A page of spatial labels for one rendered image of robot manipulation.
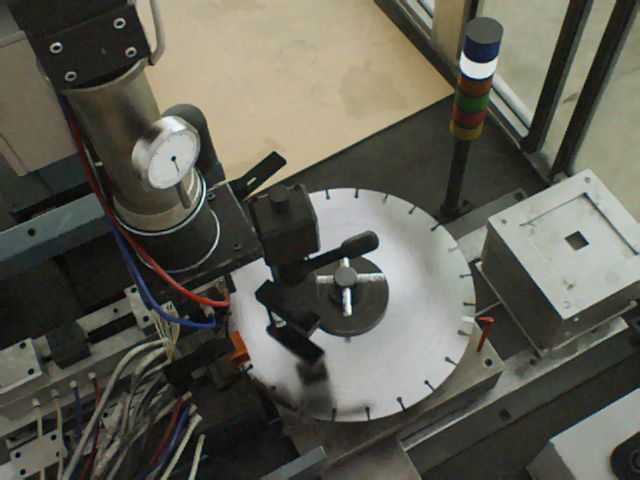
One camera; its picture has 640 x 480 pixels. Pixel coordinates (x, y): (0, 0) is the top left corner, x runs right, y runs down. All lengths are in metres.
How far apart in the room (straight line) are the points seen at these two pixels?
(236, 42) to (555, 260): 0.79
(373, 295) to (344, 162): 0.42
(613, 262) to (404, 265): 0.30
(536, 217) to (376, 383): 0.36
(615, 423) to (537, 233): 0.28
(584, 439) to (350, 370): 0.30
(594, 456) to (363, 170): 0.62
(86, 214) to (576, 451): 0.67
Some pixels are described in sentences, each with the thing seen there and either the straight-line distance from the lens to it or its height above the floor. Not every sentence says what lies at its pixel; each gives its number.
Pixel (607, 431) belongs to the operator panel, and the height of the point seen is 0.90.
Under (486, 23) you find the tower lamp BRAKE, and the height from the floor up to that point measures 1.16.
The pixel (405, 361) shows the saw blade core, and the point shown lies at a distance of 0.90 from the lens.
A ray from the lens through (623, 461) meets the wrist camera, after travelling 0.74.
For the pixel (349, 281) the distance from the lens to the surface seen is 0.88.
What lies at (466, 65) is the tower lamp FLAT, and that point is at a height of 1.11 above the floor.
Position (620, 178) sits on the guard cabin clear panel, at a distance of 1.16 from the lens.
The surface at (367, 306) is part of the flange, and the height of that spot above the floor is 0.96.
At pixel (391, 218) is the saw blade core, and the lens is 0.98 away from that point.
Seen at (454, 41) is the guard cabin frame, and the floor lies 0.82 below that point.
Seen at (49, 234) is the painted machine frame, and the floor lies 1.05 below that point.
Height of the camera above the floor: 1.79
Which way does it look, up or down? 60 degrees down
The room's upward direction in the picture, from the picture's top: 6 degrees counter-clockwise
